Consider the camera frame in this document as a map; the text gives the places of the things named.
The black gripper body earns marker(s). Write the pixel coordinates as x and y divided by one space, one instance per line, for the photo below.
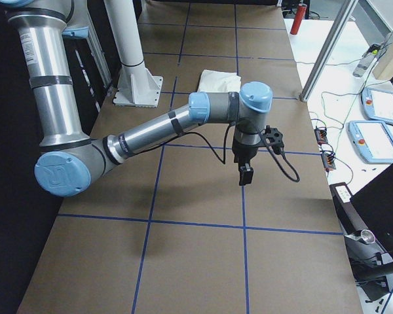
242 151

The far teach pendant tablet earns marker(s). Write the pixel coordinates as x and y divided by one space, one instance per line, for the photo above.
378 104

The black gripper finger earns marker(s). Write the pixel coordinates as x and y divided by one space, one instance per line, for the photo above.
245 174

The cream long sleeve shirt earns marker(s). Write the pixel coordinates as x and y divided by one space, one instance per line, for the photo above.
218 81

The white pedestal column base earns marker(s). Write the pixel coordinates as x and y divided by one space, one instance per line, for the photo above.
136 86

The black orange connector box far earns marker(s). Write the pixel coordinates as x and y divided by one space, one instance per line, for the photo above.
321 136

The silver metal cup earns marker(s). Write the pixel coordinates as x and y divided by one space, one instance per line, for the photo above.
366 237

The black orange connector box near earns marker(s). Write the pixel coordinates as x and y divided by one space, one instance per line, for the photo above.
328 161

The black orange connector box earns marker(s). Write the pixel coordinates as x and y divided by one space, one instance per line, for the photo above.
321 136
328 161

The black box with label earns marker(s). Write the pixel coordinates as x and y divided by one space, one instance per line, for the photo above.
350 221

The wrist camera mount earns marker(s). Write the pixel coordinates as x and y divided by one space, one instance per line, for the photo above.
273 138

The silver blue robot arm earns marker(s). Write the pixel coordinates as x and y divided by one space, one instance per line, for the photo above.
70 160

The near teach pendant tablet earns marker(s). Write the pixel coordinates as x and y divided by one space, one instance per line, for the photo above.
372 140

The red cylinder bottle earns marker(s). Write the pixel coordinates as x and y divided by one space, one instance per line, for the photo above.
299 16

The aluminium frame post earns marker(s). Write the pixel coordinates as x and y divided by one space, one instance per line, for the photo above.
337 28

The teach pendant tablet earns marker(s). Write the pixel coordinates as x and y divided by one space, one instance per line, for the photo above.
372 140
378 104

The black laptop monitor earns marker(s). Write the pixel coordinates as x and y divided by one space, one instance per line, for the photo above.
374 203

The wooden beam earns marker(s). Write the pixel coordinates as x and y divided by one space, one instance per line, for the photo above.
384 68

